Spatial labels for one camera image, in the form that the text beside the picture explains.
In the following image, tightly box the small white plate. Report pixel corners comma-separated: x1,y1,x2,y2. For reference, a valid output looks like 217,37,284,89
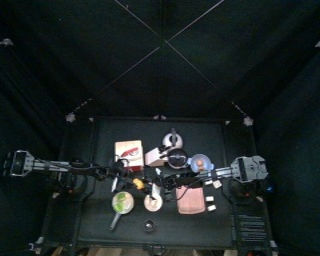
142,194,163,213

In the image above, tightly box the white box with red print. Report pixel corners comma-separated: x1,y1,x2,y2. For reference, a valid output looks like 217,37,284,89
113,139,145,172

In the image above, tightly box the pan with green food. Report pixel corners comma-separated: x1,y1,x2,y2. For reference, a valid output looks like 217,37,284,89
107,190,135,232

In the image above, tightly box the pink plastic tray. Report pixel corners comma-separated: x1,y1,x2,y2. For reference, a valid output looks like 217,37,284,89
174,185,207,215

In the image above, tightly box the white knife block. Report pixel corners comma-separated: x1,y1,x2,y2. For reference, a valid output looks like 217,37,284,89
143,146,169,167

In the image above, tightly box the white pot with dark inside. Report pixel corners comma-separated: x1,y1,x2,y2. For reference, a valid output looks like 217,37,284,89
165,148,189,170

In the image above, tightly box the black round cup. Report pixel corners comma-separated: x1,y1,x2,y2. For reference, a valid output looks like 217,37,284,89
142,219,155,233

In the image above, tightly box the white toy kettle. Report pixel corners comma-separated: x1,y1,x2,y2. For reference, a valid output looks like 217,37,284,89
161,127,185,150

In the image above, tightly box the thin diagonal wire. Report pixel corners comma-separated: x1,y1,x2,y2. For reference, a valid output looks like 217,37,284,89
70,0,226,118
111,0,250,121

